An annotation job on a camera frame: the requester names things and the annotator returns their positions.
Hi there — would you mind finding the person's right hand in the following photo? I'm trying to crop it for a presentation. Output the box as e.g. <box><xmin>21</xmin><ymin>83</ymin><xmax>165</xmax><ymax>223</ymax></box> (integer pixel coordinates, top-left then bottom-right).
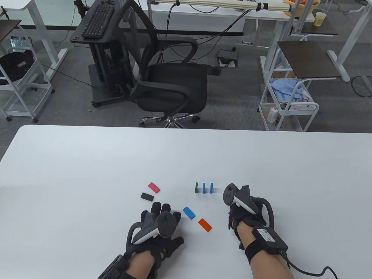
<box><xmin>228</xmin><ymin>205</ymin><xmax>267</xmax><ymax>251</ymax></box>

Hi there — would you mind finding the person's left hand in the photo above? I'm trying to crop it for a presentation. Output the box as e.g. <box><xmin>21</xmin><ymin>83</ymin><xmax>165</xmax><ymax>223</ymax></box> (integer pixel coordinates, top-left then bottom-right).
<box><xmin>124</xmin><ymin>201</ymin><xmax>185</xmax><ymax>275</ymax></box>

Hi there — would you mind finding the grey white handheld controller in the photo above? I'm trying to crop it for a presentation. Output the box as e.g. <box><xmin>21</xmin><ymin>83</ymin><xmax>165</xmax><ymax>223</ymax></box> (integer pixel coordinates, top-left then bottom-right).
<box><xmin>126</xmin><ymin>211</ymin><xmax>177</xmax><ymax>244</ymax></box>
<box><xmin>223</xmin><ymin>183</ymin><xmax>275</xmax><ymax>231</ymax></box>

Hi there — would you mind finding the white rolling utility cart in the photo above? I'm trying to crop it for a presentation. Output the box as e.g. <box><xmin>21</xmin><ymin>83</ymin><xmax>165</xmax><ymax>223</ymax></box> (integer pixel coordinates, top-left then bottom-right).
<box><xmin>258</xmin><ymin>35</ymin><xmax>320</xmax><ymax>132</ymax></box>
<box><xmin>0</xmin><ymin>25</ymin><xmax>56</xmax><ymax>122</ymax></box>

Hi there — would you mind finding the light blue cloth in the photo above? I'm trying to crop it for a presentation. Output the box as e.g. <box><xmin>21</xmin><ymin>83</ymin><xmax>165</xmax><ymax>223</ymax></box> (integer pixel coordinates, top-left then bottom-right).
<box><xmin>270</xmin><ymin>79</ymin><xmax>305</xmax><ymax>102</ymax></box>

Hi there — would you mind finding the cardboard box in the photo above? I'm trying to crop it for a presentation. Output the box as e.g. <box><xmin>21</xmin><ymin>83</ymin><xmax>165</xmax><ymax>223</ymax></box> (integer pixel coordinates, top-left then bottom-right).
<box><xmin>273</xmin><ymin>70</ymin><xmax>297</xmax><ymax>79</ymax></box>

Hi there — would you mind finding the black office chair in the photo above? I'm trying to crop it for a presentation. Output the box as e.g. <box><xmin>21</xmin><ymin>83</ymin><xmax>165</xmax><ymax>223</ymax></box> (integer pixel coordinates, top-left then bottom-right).
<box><xmin>115</xmin><ymin>0</ymin><xmax>223</xmax><ymax>129</ymax></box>

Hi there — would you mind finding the grey floor power box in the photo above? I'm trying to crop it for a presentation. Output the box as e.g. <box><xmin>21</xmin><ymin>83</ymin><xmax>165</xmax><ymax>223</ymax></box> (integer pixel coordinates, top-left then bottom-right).
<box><xmin>217</xmin><ymin>49</ymin><xmax>240</xmax><ymax>68</ymax></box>

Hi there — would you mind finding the dark brown side table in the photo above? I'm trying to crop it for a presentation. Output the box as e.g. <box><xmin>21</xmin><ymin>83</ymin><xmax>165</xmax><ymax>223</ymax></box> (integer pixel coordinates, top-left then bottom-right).
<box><xmin>301</xmin><ymin>22</ymin><xmax>338</xmax><ymax>36</ymax></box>
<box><xmin>278</xmin><ymin>41</ymin><xmax>342</xmax><ymax>79</ymax></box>
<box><xmin>0</xmin><ymin>19</ymin><xmax>22</xmax><ymax>44</ymax></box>

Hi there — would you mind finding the white desk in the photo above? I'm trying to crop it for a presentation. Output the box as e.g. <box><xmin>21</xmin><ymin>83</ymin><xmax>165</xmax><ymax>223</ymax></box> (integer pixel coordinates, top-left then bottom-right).
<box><xmin>147</xmin><ymin>0</ymin><xmax>316</xmax><ymax>79</ymax></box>
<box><xmin>0</xmin><ymin>0</ymin><xmax>69</xmax><ymax>82</ymax></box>
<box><xmin>327</xmin><ymin>0</ymin><xmax>372</xmax><ymax>83</ymax></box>

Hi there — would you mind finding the black rolling computer stand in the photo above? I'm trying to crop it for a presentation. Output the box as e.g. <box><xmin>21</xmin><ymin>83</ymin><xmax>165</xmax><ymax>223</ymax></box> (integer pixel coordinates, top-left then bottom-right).
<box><xmin>70</xmin><ymin>0</ymin><xmax>137</xmax><ymax>108</ymax></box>

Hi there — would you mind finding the beige rolled bamboo mat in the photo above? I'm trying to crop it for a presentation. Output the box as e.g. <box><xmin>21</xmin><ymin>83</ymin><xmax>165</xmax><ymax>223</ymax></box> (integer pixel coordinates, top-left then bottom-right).
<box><xmin>158</xmin><ymin>0</ymin><xmax>291</xmax><ymax>12</ymax></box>

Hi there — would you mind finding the black keyboard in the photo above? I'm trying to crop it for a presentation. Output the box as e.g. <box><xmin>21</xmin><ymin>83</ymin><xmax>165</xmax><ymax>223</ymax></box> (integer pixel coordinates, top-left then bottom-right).
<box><xmin>81</xmin><ymin>3</ymin><xmax>115</xmax><ymax>39</ymax></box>

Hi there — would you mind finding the black bag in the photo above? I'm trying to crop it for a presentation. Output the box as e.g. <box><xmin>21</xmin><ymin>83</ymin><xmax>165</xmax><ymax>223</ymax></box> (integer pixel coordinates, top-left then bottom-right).
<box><xmin>0</xmin><ymin>50</ymin><xmax>36</xmax><ymax>83</ymax></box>

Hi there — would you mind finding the clear plastic packet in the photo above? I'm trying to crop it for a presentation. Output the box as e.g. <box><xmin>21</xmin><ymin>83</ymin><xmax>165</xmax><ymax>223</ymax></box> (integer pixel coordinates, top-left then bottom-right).
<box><xmin>10</xmin><ymin>36</ymin><xmax>31</xmax><ymax>54</ymax></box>

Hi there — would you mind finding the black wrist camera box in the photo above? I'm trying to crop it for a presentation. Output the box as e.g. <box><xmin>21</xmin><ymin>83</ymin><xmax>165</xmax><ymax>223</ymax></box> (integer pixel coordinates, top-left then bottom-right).
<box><xmin>251</xmin><ymin>227</ymin><xmax>289</xmax><ymax>255</ymax></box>
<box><xmin>97</xmin><ymin>254</ymin><xmax>129</xmax><ymax>279</ymax></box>

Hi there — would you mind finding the black wrist strap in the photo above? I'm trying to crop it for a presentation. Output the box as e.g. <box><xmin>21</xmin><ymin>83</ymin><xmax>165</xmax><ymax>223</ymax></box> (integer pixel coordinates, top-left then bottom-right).
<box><xmin>244</xmin><ymin>240</ymin><xmax>281</xmax><ymax>265</ymax></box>

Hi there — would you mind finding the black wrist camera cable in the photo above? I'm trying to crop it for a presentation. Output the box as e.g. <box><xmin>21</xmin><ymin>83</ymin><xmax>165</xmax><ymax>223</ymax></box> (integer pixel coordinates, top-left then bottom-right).
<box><xmin>279</xmin><ymin>250</ymin><xmax>339</xmax><ymax>279</ymax></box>

